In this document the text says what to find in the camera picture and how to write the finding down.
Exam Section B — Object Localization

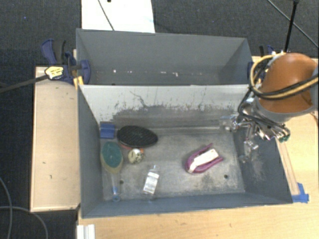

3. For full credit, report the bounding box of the purple and white curved tool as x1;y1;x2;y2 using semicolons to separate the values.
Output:
184;143;224;175

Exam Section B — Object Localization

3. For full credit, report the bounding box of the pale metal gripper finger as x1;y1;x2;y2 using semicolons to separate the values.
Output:
238;134;259;163
219;115;239;133

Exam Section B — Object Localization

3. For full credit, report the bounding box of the green and yellow sponge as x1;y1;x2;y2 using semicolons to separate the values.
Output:
100;141;124;174

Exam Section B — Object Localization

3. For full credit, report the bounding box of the pale wood board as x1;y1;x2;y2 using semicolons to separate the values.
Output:
29;66;81;213

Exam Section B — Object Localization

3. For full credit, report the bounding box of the clear plastic bottle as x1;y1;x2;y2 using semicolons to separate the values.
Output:
142;164;161;197

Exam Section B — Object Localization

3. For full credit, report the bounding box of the cream ball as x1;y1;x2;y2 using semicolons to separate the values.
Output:
128;148;145;165

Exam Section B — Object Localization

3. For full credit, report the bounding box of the grey metal bin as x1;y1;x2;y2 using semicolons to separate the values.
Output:
75;28;294;219

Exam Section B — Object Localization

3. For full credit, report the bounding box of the blue block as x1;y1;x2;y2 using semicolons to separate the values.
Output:
100;123;116;139

